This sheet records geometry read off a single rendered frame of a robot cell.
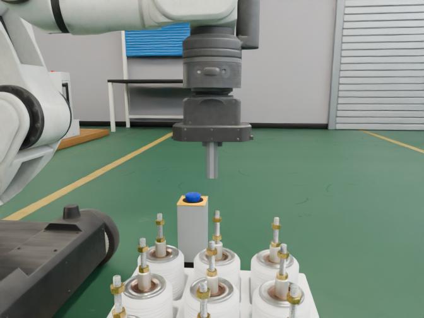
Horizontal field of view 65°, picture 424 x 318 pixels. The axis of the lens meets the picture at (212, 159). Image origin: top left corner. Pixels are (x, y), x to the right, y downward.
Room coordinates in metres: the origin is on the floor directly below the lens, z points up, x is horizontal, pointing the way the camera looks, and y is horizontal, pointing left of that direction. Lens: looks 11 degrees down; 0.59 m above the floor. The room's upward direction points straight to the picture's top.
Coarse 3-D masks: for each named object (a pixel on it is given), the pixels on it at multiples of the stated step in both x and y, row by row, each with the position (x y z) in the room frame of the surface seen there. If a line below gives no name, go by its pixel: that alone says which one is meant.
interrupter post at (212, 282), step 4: (208, 276) 0.51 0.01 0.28; (216, 276) 0.51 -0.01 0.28; (208, 280) 0.51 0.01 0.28; (212, 280) 0.50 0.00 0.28; (216, 280) 0.51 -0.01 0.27; (208, 284) 0.51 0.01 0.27; (212, 284) 0.50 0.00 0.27; (216, 284) 0.51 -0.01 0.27; (212, 288) 0.50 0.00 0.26; (216, 288) 0.51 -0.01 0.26; (212, 292) 0.50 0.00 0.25; (216, 292) 0.51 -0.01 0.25
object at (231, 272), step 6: (198, 258) 0.63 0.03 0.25; (198, 264) 0.61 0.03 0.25; (204, 264) 0.60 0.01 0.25; (228, 264) 0.60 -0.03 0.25; (234, 264) 0.61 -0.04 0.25; (198, 270) 0.60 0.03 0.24; (204, 270) 0.59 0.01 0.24; (222, 270) 0.59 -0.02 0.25; (228, 270) 0.59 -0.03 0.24; (234, 270) 0.60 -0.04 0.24; (198, 276) 0.60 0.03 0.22; (204, 276) 0.59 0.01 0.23; (222, 276) 0.59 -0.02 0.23; (228, 276) 0.59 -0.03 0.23; (234, 276) 0.60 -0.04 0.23; (234, 282) 0.60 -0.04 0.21
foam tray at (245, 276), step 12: (192, 276) 0.68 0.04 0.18; (240, 276) 0.68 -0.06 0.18; (300, 276) 0.68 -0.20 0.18; (240, 288) 0.63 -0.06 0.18; (180, 300) 0.59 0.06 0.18; (240, 300) 0.59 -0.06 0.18; (312, 300) 0.59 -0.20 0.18; (180, 312) 0.55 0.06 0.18; (240, 312) 0.55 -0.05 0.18; (312, 312) 0.55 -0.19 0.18
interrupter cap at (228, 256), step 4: (224, 248) 0.66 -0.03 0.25; (200, 252) 0.64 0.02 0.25; (204, 252) 0.65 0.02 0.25; (224, 252) 0.65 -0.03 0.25; (228, 252) 0.64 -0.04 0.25; (232, 252) 0.64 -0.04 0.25; (200, 256) 0.63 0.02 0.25; (204, 256) 0.63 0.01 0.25; (208, 256) 0.63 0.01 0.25; (224, 256) 0.63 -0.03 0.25; (228, 256) 0.63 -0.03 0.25; (232, 256) 0.63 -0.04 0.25; (200, 260) 0.62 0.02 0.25; (204, 260) 0.61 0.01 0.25; (208, 260) 0.61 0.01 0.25; (216, 260) 0.62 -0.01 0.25; (220, 260) 0.62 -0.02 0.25; (224, 260) 0.61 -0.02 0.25; (228, 260) 0.61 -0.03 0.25; (232, 260) 0.61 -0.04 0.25; (208, 264) 0.60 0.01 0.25; (216, 264) 0.60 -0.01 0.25; (220, 264) 0.60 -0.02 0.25; (224, 264) 0.60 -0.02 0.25
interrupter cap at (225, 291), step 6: (198, 282) 0.53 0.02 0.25; (222, 282) 0.53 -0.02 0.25; (228, 282) 0.53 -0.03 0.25; (192, 288) 0.52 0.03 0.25; (222, 288) 0.52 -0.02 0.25; (228, 288) 0.52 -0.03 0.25; (192, 294) 0.50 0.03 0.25; (210, 294) 0.50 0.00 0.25; (216, 294) 0.50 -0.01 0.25; (222, 294) 0.50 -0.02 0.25; (228, 294) 0.50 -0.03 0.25; (198, 300) 0.48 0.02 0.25; (210, 300) 0.48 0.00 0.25; (216, 300) 0.48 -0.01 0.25; (222, 300) 0.48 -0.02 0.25
